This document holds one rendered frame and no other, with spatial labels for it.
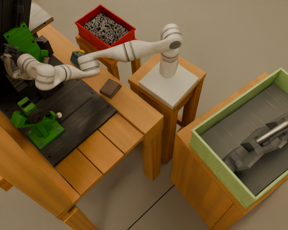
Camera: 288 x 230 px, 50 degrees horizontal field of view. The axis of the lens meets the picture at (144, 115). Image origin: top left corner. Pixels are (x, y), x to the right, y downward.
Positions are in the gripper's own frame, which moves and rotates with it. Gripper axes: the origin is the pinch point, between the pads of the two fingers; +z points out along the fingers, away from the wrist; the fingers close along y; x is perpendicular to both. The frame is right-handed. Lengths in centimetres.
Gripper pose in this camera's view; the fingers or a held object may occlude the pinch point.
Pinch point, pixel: (11, 50)
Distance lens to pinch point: 156.2
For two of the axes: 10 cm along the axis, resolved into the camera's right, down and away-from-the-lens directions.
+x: -3.6, 8.9, 2.8
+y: -6.4, -0.2, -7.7
